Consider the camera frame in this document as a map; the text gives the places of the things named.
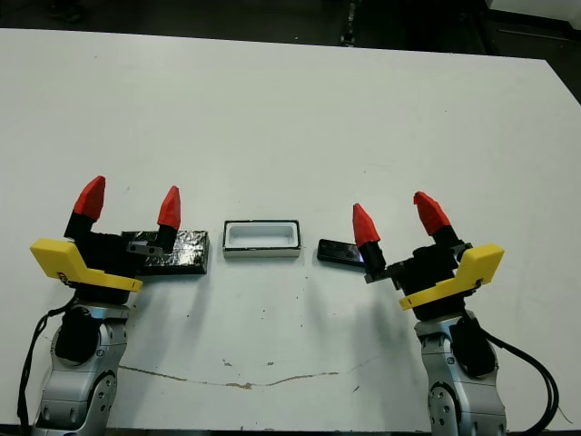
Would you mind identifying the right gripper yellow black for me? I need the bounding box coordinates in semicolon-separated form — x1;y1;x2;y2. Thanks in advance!
352;191;506;322

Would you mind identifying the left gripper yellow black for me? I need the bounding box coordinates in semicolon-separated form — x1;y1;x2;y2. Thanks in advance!
30;175;182;306

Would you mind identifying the black glossy box lid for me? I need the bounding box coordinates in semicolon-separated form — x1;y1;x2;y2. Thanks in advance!
120;229;212;277

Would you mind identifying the black metal stand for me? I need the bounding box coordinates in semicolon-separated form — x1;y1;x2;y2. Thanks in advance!
339;0;360;47

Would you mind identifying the white cabinet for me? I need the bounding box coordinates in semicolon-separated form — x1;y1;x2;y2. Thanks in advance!
485;0;581;23

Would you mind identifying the white camera box base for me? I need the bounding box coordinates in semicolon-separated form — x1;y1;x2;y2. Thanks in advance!
222;219;303;261

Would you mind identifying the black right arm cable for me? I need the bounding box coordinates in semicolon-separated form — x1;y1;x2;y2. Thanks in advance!
471;317;560;433

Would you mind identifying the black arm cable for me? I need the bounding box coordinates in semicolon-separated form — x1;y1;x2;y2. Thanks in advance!
15;304;79;431
471;317;560;433

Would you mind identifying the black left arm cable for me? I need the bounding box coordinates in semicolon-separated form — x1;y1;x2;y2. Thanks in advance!
15;304;79;431

